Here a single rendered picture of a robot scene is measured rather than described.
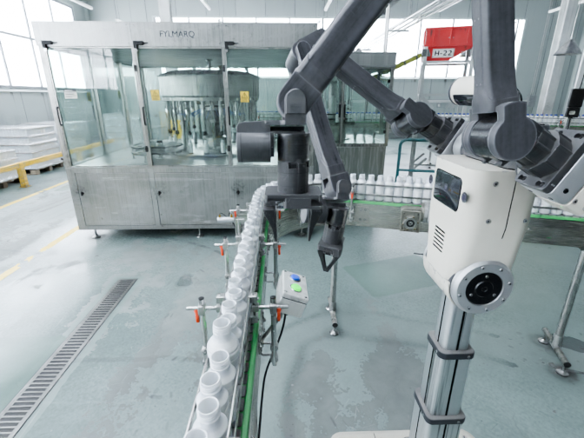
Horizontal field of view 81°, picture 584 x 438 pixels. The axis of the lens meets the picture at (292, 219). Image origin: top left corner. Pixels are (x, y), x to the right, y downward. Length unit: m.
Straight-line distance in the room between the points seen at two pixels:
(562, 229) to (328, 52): 2.13
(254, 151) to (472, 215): 0.55
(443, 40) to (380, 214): 5.35
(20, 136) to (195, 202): 5.98
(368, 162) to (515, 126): 5.44
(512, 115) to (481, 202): 0.27
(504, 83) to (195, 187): 3.72
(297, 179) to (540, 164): 0.44
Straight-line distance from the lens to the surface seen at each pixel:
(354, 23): 0.63
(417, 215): 2.23
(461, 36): 7.39
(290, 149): 0.59
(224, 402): 0.73
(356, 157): 6.03
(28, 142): 9.54
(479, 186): 0.90
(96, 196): 4.60
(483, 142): 0.71
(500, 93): 0.72
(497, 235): 0.96
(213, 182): 4.10
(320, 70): 0.60
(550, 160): 0.77
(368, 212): 2.35
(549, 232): 2.54
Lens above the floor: 1.65
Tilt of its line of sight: 20 degrees down
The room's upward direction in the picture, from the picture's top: straight up
